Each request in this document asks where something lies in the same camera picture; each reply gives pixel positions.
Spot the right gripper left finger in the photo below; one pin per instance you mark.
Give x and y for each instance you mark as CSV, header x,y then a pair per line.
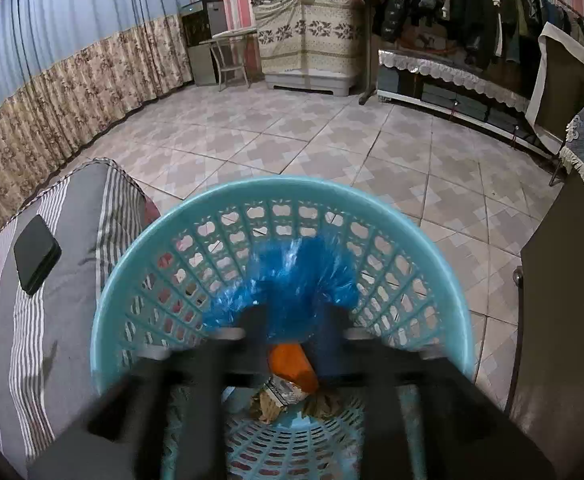
x,y
122,433

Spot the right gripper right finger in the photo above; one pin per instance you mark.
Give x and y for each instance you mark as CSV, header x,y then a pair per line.
x,y
463,434

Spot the paper wrapper trash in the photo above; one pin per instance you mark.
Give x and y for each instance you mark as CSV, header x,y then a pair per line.
x,y
278,397

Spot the orange plastic bag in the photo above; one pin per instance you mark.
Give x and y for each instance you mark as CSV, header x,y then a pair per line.
x,y
288,361

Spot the blue plastic bag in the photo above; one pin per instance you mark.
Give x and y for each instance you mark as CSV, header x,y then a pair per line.
x,y
297,282

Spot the black zip case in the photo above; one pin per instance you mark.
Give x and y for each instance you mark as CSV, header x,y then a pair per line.
x,y
36,252

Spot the grey striped table cloth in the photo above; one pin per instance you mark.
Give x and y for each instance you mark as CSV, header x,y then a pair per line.
x,y
94,213

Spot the turquoise plastic basket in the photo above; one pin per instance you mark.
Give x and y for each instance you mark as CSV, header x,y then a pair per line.
x,y
165,281

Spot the blue floral curtain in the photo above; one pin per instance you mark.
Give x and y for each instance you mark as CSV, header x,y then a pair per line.
x,y
71,69

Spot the small metal side table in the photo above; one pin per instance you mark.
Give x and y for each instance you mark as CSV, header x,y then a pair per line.
x,y
228,50

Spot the grey water dispenser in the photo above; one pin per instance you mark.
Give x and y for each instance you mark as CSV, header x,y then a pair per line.
x,y
201,20

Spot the low lace covered bench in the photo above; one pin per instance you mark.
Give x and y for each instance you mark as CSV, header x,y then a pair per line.
x,y
457,94

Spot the cloth covered cabinet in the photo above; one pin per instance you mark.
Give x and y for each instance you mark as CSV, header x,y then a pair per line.
x,y
315,45

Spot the clothes rack with garments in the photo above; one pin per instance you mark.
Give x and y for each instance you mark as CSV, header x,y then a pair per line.
x,y
495,39

